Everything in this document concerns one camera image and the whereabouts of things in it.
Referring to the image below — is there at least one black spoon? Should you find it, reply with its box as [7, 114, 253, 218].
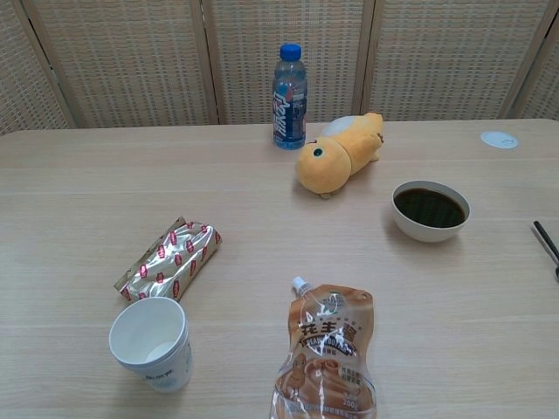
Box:
[532, 220, 559, 281]

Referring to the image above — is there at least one white bowl with dark liquid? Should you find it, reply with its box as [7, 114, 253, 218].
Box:
[390, 179, 472, 244]

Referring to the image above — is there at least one yellow plush toy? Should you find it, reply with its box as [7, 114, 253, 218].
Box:
[294, 112, 385, 200]

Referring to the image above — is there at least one blue-capped drink bottle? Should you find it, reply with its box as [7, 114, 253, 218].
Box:
[272, 42, 307, 151]

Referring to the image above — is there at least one gold foil snack packet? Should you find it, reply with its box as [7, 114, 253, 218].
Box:
[113, 215, 224, 304]

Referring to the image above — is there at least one brown peanut butter pouch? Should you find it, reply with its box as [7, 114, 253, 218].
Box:
[269, 275, 376, 419]

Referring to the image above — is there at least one woven folding screen panel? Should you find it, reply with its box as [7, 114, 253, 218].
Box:
[200, 0, 376, 126]
[21, 0, 219, 130]
[362, 0, 559, 121]
[0, 0, 73, 136]
[501, 25, 559, 121]

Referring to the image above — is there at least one white paper cup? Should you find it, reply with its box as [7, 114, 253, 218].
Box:
[108, 296, 194, 394]

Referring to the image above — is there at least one white round table grommet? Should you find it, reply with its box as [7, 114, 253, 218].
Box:
[480, 130, 520, 150]

